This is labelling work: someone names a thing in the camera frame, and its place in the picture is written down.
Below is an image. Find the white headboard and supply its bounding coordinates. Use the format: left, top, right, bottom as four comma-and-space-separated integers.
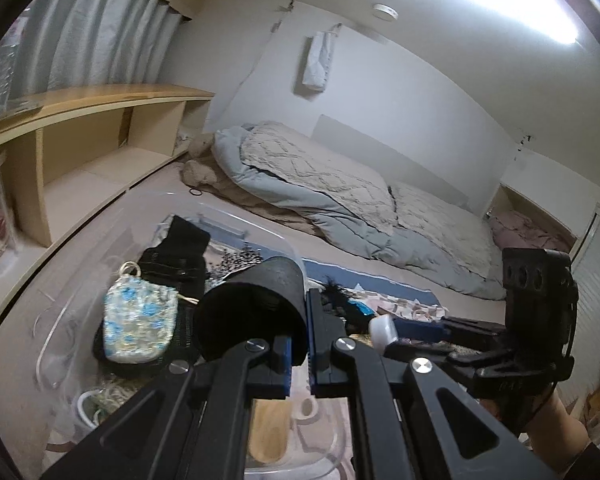
312, 114, 501, 211

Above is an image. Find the grey duvet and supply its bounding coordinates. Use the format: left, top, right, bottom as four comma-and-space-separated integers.
212, 122, 506, 301

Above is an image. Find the floral drawstring pouch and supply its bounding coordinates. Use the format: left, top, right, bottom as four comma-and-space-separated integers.
101, 261, 181, 365

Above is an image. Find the beige plush blanket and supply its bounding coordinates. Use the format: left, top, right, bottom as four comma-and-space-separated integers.
180, 134, 331, 236

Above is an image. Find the clear plastic storage box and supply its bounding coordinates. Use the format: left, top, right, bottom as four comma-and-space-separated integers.
27, 189, 343, 480

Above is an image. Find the beige rope bundle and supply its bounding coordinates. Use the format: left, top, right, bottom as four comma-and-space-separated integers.
92, 377, 151, 413

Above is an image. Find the person's right forearm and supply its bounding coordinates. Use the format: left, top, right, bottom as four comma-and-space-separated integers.
522, 387, 600, 480

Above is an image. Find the white wall cable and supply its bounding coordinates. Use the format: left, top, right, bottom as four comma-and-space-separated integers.
202, 2, 293, 131

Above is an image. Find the black cylindrical cup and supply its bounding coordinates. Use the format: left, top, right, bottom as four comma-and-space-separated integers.
194, 256, 308, 367

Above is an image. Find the grey curtain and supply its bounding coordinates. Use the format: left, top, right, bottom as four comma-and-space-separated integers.
0, 0, 188, 111

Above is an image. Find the wooden bedside shelf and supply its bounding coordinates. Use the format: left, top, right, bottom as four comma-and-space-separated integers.
0, 84, 216, 281

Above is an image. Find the white plastic ring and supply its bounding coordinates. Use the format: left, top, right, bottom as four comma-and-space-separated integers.
75, 389, 103, 431

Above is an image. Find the black feather accessory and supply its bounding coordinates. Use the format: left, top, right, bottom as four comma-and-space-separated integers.
320, 276, 353, 311

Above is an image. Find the white louvre door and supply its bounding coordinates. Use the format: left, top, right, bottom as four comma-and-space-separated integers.
565, 202, 600, 411

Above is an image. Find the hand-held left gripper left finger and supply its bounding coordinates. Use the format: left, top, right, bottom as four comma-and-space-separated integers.
40, 335, 293, 480

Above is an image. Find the wooden wall cubby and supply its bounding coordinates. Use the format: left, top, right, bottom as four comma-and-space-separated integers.
487, 182, 581, 256

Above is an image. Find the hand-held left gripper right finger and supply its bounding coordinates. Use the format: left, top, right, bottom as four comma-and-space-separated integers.
305, 289, 556, 480

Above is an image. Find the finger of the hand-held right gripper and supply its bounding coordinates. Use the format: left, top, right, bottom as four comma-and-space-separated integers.
395, 316, 506, 343
382, 340, 516, 376

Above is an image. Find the beige textured pillow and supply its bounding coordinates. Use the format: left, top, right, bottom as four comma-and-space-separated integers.
390, 180, 496, 281
239, 122, 396, 236

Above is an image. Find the silver beaded tiara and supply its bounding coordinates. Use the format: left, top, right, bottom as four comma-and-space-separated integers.
205, 245, 271, 286

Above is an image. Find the pink clothes pile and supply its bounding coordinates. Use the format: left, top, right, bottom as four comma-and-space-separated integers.
489, 209, 573, 253

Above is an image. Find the wooden block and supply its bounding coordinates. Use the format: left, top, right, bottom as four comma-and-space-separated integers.
247, 400, 293, 465

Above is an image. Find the white hanging bag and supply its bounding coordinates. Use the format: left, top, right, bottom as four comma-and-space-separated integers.
301, 30, 337, 93

